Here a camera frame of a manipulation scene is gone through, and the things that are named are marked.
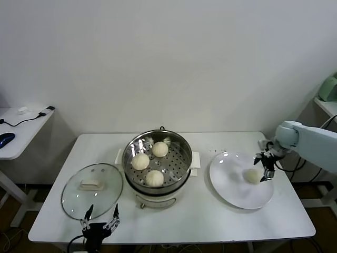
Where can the white side desk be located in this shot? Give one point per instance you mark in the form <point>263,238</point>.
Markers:
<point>23,131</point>

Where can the perforated steel steamer basket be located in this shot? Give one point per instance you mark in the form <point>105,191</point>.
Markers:
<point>173,158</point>

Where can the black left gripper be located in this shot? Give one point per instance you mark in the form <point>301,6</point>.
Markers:
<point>94,233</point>

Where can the white round plate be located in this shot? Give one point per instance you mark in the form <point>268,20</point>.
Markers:
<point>231,184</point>

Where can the small white desk object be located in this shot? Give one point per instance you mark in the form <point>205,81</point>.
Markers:
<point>23,110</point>

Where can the blue computer mouse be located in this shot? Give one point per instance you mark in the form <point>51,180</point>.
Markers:
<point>6,139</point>

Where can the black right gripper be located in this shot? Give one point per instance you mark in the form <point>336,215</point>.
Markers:
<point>269,162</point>

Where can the white steamed baozi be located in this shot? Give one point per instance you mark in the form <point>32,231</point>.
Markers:
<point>253,176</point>
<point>160,149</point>
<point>140,161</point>
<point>154,178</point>

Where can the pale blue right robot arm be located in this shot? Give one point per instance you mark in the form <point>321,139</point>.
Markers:
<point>316,143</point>

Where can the pale green appliance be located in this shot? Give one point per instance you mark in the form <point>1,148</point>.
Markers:
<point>329,88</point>

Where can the cream electric cooker base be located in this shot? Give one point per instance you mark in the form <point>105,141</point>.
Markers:
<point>155,201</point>

